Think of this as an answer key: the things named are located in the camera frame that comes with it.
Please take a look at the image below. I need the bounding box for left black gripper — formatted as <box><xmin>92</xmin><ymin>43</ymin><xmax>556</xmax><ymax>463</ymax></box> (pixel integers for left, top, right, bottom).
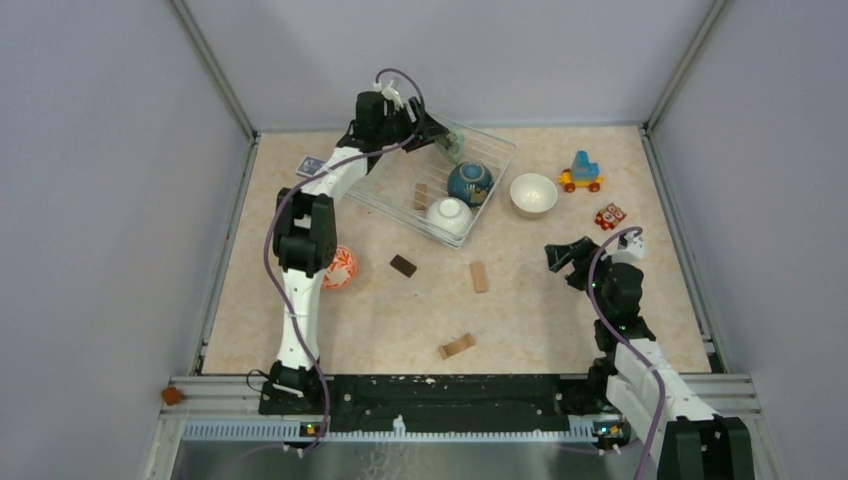
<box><xmin>375</xmin><ymin>97</ymin><xmax>448</xmax><ymax>153</ymax></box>

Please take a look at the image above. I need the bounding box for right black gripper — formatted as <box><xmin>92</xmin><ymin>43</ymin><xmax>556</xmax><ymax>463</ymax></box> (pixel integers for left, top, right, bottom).
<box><xmin>546</xmin><ymin>236</ymin><xmax>616</xmax><ymax>318</ymax></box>

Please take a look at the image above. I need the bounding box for light green ceramic bowl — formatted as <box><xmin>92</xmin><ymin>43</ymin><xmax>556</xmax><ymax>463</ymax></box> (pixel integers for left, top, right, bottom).
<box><xmin>434</xmin><ymin>129</ymin><xmax>465</xmax><ymax>165</ymax></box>

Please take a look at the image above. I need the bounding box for beige ceramic bowl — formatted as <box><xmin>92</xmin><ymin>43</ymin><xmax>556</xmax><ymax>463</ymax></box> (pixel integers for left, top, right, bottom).
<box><xmin>509</xmin><ymin>173</ymin><xmax>559</xmax><ymax>219</ymax></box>

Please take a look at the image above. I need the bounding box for orange patterned white bowl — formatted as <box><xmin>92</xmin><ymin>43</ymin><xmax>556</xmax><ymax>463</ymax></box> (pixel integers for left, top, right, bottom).
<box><xmin>322</xmin><ymin>245</ymin><xmax>359</xmax><ymax>290</ymax></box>

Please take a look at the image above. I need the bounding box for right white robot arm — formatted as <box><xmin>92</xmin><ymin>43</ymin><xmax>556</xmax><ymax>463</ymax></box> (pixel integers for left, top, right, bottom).
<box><xmin>544</xmin><ymin>227</ymin><xmax>755</xmax><ymax>479</ymax></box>

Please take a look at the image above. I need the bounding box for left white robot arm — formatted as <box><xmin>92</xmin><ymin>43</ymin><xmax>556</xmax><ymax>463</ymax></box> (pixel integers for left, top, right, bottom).
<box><xmin>263</xmin><ymin>91</ymin><xmax>450</xmax><ymax>414</ymax></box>

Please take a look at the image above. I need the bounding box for wooden block in rack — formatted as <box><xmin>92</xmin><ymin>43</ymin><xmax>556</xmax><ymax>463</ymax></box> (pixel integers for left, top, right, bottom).
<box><xmin>413</xmin><ymin>183</ymin><xmax>429</xmax><ymax>211</ymax></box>

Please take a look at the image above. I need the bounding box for red owl toy block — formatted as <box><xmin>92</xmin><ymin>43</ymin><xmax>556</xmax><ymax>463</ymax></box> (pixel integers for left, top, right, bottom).
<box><xmin>594</xmin><ymin>203</ymin><xmax>627</xmax><ymax>231</ymax></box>

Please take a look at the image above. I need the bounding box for dark teal patterned bowl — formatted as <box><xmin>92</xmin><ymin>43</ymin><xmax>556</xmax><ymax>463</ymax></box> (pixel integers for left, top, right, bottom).
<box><xmin>446</xmin><ymin>161</ymin><xmax>494</xmax><ymax>208</ymax></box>

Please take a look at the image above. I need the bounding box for blue yellow toy train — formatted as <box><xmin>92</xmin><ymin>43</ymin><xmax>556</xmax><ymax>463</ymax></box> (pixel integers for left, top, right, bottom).
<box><xmin>558</xmin><ymin>150</ymin><xmax>604</xmax><ymax>193</ymax></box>

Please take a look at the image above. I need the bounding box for white ceramic bowl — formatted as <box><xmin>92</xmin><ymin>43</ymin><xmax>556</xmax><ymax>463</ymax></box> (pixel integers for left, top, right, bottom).
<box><xmin>425</xmin><ymin>197</ymin><xmax>474</xmax><ymax>237</ymax></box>

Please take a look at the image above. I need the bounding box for light wooden block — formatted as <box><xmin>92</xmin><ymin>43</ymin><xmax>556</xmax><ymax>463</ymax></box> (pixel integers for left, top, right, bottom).
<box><xmin>470</xmin><ymin>261</ymin><xmax>489</xmax><ymax>294</ymax></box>

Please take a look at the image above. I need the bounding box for dark brown block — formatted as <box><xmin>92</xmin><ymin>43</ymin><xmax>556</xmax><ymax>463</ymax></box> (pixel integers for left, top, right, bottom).
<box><xmin>390</xmin><ymin>255</ymin><xmax>418</xmax><ymax>278</ymax></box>

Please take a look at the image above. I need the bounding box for notched wooden block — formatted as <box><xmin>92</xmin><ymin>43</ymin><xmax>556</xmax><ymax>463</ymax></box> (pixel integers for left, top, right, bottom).
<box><xmin>438</xmin><ymin>333</ymin><xmax>476</xmax><ymax>360</ymax></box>

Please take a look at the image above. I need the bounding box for small orange block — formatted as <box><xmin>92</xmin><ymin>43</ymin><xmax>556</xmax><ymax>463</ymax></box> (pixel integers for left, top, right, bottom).
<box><xmin>161</xmin><ymin>385</ymin><xmax>184</xmax><ymax>406</ymax></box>

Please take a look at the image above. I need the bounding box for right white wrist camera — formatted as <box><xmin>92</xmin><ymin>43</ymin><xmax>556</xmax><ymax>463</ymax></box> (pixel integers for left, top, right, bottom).
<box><xmin>610</xmin><ymin>232</ymin><xmax>646</xmax><ymax>264</ymax></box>

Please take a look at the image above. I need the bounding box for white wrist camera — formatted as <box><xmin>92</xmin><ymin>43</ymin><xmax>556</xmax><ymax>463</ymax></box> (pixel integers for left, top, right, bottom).
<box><xmin>373</xmin><ymin>77</ymin><xmax>404</xmax><ymax>111</ymax></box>
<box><xmin>610</xmin><ymin>232</ymin><xmax>646</xmax><ymax>264</ymax></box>

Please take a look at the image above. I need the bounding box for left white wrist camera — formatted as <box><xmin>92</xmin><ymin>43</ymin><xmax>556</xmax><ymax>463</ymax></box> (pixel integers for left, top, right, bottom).
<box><xmin>373</xmin><ymin>77</ymin><xmax>404</xmax><ymax>111</ymax></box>

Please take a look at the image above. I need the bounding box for white wire dish rack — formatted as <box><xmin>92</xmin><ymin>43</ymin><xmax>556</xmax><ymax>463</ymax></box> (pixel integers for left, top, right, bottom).
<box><xmin>346</xmin><ymin>114</ymin><xmax>517</xmax><ymax>249</ymax></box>

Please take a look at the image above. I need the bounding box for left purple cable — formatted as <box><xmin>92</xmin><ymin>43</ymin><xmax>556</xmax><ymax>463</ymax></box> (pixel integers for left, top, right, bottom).
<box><xmin>262</xmin><ymin>68</ymin><xmax>429</xmax><ymax>458</ymax></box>

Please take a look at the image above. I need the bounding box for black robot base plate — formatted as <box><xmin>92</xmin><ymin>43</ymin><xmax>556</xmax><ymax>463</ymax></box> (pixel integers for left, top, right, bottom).
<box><xmin>258</xmin><ymin>374</ymin><xmax>613</xmax><ymax>433</ymax></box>

